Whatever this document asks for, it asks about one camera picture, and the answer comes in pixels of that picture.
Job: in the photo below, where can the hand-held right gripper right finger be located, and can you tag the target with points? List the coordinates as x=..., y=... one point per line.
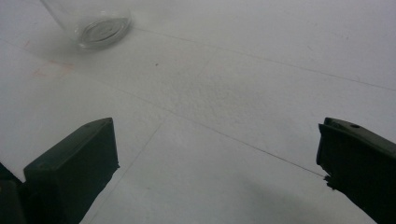
x=361, y=161

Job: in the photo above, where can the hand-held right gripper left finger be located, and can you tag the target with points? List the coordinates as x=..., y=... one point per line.
x=71, y=168

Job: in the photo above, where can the clear glass jar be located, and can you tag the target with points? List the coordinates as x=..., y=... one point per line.
x=102, y=31

